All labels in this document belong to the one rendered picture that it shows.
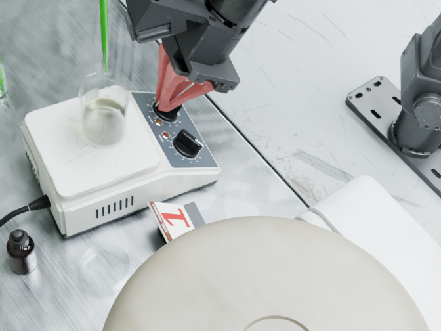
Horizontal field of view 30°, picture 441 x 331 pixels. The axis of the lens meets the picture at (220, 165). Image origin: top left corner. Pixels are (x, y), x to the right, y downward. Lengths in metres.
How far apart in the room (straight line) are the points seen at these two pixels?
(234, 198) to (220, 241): 0.73
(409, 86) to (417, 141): 0.11
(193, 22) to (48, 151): 0.21
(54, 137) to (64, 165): 0.04
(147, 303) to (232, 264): 0.03
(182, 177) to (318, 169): 0.19
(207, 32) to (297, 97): 0.25
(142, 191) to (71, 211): 0.08
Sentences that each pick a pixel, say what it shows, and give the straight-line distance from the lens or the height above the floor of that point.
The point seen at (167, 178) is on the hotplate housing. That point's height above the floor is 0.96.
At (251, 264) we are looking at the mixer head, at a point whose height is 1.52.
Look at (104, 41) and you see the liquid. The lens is 0.80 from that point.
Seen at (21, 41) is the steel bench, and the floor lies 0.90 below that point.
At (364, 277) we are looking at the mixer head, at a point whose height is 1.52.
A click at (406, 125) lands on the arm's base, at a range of 1.03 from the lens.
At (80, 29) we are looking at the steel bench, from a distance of 1.13.
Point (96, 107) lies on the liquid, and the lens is 0.90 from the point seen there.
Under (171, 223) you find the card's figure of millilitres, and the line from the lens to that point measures 0.92.
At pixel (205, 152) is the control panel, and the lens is 0.97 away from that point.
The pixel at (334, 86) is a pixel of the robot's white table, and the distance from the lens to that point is 1.11.
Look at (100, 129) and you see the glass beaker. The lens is 0.87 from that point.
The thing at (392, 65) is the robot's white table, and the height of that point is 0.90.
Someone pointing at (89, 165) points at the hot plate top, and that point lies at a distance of 0.89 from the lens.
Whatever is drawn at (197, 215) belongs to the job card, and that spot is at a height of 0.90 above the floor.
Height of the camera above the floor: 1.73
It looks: 56 degrees down
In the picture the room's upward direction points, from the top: 11 degrees clockwise
